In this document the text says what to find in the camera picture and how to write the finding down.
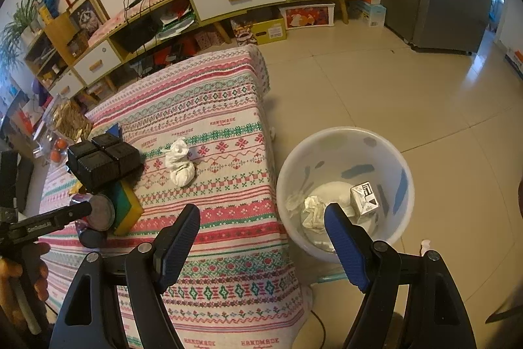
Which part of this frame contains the red patterned box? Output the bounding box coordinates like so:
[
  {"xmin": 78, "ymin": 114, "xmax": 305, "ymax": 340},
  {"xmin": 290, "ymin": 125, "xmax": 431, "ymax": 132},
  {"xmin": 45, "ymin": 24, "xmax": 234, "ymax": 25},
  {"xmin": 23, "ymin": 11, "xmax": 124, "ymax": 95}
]
[{"xmin": 195, "ymin": 30, "xmax": 225, "ymax": 54}]

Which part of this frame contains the green potted plant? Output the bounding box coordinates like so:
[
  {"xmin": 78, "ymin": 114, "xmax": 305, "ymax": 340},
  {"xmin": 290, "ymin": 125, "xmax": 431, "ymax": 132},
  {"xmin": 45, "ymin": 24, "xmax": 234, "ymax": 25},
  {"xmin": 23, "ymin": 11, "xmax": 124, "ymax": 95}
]
[{"xmin": 0, "ymin": 0, "xmax": 43, "ymax": 59}]

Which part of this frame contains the stack of papers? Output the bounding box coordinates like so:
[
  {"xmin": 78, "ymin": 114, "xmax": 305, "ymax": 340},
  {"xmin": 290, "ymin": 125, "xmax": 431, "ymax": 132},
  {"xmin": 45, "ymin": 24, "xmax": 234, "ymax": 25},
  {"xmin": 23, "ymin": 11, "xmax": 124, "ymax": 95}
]
[{"xmin": 157, "ymin": 1, "xmax": 197, "ymax": 39}]

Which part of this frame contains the yellow cardboard box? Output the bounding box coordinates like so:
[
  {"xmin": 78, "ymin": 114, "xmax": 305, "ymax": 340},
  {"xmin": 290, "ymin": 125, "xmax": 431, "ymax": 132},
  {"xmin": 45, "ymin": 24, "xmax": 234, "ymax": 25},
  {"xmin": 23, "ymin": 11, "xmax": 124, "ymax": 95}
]
[{"xmin": 231, "ymin": 18, "xmax": 287, "ymax": 46}]

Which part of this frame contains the black electronics box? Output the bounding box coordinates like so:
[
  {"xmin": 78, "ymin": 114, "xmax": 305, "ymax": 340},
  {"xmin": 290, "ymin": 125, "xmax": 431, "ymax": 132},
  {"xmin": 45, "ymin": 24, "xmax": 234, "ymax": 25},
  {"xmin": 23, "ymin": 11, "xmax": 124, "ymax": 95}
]
[{"xmin": 118, "ymin": 16, "xmax": 164, "ymax": 53}]

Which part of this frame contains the white orange blue box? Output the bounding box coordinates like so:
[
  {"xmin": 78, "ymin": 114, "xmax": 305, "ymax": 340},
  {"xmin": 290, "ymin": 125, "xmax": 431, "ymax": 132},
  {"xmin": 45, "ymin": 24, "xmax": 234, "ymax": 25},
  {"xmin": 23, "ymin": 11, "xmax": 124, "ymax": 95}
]
[{"xmin": 507, "ymin": 50, "xmax": 523, "ymax": 80}]

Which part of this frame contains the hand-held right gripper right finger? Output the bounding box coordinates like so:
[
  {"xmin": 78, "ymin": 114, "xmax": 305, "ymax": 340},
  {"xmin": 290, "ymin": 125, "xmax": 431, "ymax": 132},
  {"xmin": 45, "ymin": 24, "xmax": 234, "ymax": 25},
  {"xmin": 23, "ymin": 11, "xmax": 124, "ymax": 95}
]
[{"xmin": 324, "ymin": 202, "xmax": 479, "ymax": 349}]

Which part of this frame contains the dark cup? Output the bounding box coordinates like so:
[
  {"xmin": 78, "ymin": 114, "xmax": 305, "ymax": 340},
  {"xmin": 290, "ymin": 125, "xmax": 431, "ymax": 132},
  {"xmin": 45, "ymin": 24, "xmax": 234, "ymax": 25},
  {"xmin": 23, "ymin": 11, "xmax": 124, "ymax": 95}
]
[{"xmin": 79, "ymin": 228, "xmax": 108, "ymax": 249}]

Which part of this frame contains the light blue box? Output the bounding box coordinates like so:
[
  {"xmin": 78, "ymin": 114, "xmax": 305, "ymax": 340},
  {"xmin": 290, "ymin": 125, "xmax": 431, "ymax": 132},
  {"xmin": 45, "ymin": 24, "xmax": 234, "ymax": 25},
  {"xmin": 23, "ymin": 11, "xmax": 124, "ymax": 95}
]
[{"xmin": 360, "ymin": 1, "xmax": 387, "ymax": 28}]

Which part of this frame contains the white plastic trash bin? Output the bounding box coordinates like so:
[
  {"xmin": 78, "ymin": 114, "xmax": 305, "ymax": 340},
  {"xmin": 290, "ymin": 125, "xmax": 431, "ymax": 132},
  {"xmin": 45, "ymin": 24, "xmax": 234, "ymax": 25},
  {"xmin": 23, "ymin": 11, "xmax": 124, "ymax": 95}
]
[{"xmin": 276, "ymin": 127, "xmax": 415, "ymax": 263}]

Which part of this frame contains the raccoon picture frame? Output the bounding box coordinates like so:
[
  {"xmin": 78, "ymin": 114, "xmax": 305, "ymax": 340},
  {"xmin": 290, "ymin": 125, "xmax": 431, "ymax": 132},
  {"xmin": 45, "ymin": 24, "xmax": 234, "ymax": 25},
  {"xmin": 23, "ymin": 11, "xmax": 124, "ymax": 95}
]
[{"xmin": 67, "ymin": 0, "xmax": 111, "ymax": 35}]

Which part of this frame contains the person's left hand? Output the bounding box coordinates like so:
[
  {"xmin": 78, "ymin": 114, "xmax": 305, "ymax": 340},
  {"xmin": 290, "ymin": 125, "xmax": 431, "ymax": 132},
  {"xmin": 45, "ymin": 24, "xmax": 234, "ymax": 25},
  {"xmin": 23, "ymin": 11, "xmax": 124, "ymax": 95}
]
[{"xmin": 0, "ymin": 245, "xmax": 50, "ymax": 329}]

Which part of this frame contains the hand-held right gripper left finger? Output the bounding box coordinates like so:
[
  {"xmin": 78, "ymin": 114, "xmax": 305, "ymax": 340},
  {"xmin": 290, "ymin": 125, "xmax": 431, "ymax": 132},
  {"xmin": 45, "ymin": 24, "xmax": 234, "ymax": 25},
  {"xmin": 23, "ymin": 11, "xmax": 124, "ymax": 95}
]
[{"xmin": 48, "ymin": 204, "xmax": 202, "ymax": 349}]

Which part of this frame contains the black cube box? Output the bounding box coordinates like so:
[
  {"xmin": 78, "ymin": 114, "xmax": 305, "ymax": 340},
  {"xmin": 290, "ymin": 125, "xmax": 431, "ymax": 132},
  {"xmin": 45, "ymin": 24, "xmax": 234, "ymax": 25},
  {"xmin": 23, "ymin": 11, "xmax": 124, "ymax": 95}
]
[
  {"xmin": 91, "ymin": 133, "xmax": 123, "ymax": 149},
  {"xmin": 107, "ymin": 142, "xmax": 144, "ymax": 180},
  {"xmin": 77, "ymin": 152, "xmax": 120, "ymax": 194},
  {"xmin": 65, "ymin": 142, "xmax": 96, "ymax": 175}
]

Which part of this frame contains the yellow green sponge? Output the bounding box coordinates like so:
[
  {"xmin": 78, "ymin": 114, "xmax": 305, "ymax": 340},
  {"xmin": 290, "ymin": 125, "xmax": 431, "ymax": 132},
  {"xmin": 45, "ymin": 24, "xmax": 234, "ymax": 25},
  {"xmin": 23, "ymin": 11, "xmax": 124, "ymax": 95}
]
[{"xmin": 107, "ymin": 179, "xmax": 144, "ymax": 236}]

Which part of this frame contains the white tissue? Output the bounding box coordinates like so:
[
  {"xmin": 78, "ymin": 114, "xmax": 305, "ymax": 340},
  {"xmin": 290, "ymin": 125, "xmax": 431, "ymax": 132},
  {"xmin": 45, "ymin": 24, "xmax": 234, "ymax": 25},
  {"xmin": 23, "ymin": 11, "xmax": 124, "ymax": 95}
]
[
  {"xmin": 163, "ymin": 137, "xmax": 197, "ymax": 187},
  {"xmin": 301, "ymin": 196, "xmax": 333, "ymax": 233}
]

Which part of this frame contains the wooden open shelf unit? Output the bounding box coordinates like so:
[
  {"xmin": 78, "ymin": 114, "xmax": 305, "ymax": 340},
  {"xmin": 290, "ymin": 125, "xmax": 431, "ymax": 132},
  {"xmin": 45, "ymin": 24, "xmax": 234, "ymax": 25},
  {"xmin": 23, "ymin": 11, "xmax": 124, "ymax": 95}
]
[{"xmin": 25, "ymin": 11, "xmax": 82, "ymax": 88}]

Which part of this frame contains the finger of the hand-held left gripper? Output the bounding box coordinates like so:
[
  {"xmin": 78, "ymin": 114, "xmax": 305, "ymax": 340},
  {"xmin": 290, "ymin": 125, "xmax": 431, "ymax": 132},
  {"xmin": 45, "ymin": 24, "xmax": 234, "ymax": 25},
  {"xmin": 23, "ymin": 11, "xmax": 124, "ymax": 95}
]
[{"xmin": 8, "ymin": 202, "xmax": 94, "ymax": 242}]

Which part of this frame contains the white printed storage box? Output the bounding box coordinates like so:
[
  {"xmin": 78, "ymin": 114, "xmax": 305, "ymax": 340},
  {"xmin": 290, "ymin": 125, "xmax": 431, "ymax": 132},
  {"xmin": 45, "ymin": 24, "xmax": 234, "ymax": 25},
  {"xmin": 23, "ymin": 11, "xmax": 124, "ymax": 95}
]
[{"xmin": 280, "ymin": 3, "xmax": 336, "ymax": 30}]

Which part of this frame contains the round tin with metal lid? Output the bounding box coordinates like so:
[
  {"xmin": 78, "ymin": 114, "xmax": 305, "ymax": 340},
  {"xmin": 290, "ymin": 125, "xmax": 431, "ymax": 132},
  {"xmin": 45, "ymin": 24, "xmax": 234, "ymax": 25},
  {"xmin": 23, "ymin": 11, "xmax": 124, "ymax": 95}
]
[{"xmin": 69, "ymin": 194, "xmax": 116, "ymax": 232}]

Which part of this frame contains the small white drink carton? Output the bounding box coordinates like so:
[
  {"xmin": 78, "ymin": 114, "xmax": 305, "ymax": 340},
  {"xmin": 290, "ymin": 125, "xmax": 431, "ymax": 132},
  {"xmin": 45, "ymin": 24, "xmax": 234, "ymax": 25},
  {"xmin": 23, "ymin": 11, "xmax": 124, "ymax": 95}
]
[{"xmin": 350, "ymin": 181, "xmax": 382, "ymax": 217}]

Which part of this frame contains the black floor cable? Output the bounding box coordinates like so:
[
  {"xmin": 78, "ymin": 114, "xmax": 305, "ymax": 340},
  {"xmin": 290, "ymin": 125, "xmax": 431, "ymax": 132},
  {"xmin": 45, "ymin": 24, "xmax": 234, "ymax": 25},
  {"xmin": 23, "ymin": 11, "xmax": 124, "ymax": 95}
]
[{"xmin": 308, "ymin": 310, "xmax": 328, "ymax": 349}]

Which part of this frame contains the small white cabinet drawer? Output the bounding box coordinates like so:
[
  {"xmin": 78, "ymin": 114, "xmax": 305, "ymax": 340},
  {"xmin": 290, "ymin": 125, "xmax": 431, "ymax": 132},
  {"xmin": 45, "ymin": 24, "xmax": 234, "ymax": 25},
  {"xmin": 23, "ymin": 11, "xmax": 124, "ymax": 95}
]
[{"xmin": 49, "ymin": 69, "xmax": 84, "ymax": 96}]

